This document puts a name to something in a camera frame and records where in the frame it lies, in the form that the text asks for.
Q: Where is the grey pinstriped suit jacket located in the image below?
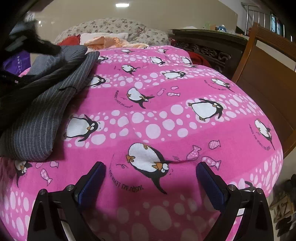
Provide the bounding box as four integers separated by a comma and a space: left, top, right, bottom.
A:
1, 45, 100, 161

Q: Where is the purple fabric bag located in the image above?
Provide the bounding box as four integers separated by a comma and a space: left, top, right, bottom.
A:
3, 51, 31, 75

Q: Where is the red pillow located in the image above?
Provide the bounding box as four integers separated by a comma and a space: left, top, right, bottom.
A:
57, 35, 80, 46

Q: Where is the white pillow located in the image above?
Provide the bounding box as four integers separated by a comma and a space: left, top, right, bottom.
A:
79, 32, 129, 46

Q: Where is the orange cloth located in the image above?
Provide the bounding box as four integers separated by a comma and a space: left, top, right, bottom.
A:
84, 36, 148, 50

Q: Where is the grey floral quilt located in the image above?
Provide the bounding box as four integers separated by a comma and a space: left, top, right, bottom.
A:
54, 18, 170, 46

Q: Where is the pink penguin bed cover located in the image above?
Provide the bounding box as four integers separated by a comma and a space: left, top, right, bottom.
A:
1, 46, 283, 240

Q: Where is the brown wooden footboard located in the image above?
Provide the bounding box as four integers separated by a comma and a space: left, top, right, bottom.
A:
232, 23, 295, 157

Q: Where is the dark carved wooden cabinet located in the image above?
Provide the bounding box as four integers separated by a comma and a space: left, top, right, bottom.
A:
169, 29, 247, 80

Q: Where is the metal stair railing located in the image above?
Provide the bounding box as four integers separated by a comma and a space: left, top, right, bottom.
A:
241, 2, 286, 37

